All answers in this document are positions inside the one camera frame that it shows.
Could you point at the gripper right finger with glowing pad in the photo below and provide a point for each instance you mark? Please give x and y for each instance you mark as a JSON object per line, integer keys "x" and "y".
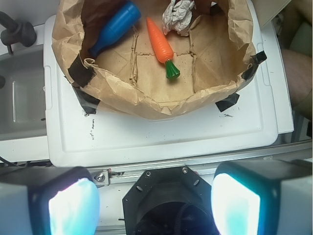
{"x": 263, "y": 197}

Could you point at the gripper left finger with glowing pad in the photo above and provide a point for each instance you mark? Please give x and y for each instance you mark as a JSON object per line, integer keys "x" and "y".
{"x": 48, "y": 201}

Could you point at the white plastic tray lid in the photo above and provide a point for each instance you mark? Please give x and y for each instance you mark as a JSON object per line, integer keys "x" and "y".
{"x": 106, "y": 138}

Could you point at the black tape strip right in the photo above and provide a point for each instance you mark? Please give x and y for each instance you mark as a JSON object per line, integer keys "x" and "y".
{"x": 247, "y": 76}

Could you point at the black tape strip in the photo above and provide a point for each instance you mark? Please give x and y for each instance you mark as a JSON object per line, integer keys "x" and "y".
{"x": 247, "y": 76}
{"x": 81, "y": 76}

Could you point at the black tape strip left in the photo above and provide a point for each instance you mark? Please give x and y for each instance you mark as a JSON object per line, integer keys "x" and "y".
{"x": 81, "y": 76}

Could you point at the black faucet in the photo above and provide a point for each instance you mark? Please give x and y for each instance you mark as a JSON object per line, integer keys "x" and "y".
{"x": 16, "y": 32}

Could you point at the orange toy carrot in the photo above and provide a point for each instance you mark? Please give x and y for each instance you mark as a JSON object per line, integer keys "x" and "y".
{"x": 162, "y": 49}

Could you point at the crumpled white paper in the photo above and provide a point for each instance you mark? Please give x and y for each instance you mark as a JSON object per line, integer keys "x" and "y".
{"x": 177, "y": 17}

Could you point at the black hexagonal mount plate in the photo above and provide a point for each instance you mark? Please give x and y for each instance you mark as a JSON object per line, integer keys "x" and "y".
{"x": 169, "y": 201}

